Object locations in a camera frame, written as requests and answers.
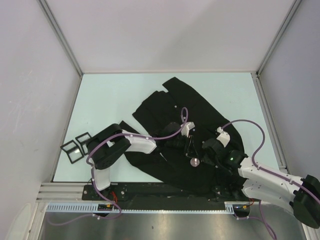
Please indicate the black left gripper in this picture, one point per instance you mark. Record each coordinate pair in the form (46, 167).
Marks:
(187, 142)

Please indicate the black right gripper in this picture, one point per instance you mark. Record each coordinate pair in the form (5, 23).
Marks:
(206, 158)

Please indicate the black button-up shirt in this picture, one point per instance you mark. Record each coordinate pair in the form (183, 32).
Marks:
(181, 103)

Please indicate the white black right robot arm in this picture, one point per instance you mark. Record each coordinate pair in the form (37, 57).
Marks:
(236, 172)

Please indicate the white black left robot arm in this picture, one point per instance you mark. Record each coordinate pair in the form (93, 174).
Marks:
(106, 147)

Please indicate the pink red round brooch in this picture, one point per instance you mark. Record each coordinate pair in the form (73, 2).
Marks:
(194, 162)

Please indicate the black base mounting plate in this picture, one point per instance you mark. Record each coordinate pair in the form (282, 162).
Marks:
(123, 191)

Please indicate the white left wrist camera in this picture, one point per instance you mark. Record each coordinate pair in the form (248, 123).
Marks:
(186, 128)

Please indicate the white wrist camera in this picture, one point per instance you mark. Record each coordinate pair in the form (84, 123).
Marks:
(186, 128)
(223, 137)

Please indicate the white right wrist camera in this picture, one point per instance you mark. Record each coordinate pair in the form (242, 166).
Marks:
(223, 137)

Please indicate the black square frame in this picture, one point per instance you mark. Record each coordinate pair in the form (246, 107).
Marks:
(73, 151)
(82, 141)

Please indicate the aluminium frame rail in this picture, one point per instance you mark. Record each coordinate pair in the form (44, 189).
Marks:
(60, 192)

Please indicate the white slotted cable duct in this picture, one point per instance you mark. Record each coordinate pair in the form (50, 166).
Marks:
(104, 208)

